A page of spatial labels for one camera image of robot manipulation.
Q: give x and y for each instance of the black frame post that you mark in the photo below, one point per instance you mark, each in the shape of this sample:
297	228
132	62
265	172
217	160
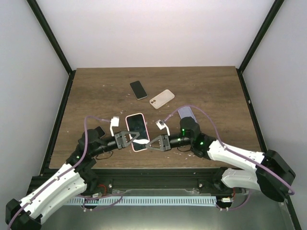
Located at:
33	4
261	33

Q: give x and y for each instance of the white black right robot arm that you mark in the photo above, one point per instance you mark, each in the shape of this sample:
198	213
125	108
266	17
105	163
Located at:
266	171

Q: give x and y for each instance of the cream phone case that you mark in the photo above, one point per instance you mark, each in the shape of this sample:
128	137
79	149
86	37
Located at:
161	99

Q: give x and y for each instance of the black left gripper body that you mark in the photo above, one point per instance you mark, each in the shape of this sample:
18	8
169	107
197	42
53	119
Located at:
109	148

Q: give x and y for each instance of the silver-edged black smartphone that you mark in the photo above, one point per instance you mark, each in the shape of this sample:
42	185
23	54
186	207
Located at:
138	90

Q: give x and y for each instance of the black frame post right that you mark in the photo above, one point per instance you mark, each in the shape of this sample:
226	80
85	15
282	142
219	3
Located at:
261	33

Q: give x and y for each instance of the black left side rail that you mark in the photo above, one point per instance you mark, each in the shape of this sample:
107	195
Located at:
56	127

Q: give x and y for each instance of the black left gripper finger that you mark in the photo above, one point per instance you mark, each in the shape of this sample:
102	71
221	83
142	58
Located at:
128	139
136	134

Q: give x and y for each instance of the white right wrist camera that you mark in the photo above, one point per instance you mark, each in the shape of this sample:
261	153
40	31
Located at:
162	125

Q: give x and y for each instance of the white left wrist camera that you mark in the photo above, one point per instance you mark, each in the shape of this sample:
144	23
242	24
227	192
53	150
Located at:
114	122

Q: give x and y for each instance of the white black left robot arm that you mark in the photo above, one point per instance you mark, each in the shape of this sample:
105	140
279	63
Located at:
73	178

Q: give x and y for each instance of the purple-edged black smartphone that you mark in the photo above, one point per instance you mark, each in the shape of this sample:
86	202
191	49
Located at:
100	132

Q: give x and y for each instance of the black right side rail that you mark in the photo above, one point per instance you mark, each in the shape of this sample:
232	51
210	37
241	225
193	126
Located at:
257	128

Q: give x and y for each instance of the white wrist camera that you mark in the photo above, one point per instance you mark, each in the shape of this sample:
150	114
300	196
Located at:
162	125
114	122

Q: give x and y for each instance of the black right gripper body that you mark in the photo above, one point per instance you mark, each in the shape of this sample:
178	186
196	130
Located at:
184	141

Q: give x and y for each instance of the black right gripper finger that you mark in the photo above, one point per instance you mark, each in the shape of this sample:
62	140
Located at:
160	148
155	142

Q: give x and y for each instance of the black front frame rail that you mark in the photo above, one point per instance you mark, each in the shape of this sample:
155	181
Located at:
208	180

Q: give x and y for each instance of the black frame post left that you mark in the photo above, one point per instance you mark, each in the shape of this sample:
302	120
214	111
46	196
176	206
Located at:
33	4

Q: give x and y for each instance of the lilac phone case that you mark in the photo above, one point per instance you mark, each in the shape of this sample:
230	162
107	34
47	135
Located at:
186	115

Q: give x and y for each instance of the light blue slotted cable duct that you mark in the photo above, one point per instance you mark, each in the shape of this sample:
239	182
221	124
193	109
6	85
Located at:
199	201

